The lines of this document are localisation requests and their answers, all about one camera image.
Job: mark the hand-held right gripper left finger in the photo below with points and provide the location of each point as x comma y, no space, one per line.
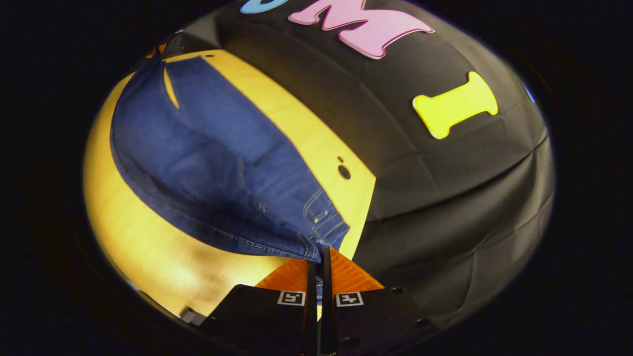
277,316

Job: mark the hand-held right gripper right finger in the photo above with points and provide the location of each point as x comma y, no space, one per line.
366,316

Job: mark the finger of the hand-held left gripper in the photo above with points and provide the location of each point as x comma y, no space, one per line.
157,51

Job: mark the blue denim jeans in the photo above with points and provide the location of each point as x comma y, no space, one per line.
207,163

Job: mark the black backdrop cloth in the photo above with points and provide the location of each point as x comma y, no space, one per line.
445,207

